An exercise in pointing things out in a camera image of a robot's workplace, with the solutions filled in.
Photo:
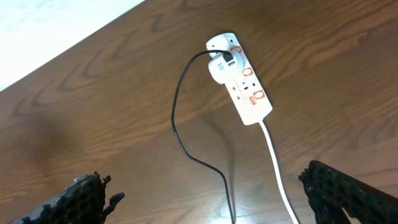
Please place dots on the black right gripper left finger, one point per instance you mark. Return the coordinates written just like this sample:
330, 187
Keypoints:
83, 202

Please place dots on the white power strip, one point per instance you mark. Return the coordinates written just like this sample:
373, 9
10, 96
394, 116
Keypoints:
245, 89

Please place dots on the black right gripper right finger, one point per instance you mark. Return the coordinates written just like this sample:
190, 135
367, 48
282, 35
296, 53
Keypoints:
335, 197

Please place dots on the white USB charger adapter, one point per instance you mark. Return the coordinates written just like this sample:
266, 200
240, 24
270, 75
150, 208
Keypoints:
223, 67

